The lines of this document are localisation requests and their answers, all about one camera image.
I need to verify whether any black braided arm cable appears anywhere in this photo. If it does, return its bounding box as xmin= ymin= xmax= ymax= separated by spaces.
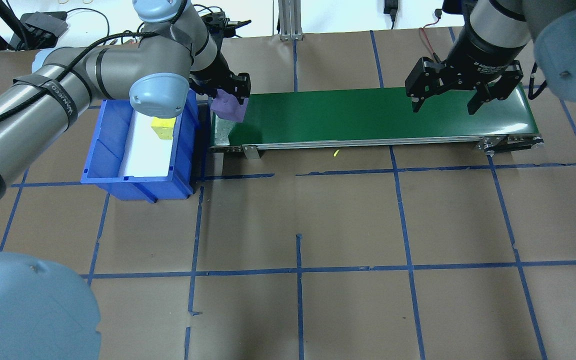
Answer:
xmin=0 ymin=30 xmax=169 ymax=138

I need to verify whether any green belt conveyor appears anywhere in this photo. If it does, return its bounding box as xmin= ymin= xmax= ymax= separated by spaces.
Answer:
xmin=209 ymin=85 xmax=545 ymax=161

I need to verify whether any purple foam block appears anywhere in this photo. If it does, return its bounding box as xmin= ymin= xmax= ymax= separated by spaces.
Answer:
xmin=210 ymin=89 xmax=249 ymax=123

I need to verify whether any yellow foam block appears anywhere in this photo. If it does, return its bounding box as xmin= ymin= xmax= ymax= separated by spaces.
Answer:
xmin=150 ymin=117 xmax=177 ymax=140

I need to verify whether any aluminium frame post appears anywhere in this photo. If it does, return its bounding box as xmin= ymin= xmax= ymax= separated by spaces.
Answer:
xmin=278 ymin=0 xmax=305 ymax=41

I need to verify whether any blue plastic storage bin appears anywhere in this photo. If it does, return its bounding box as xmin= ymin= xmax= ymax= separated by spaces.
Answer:
xmin=80 ymin=90 xmax=204 ymax=204

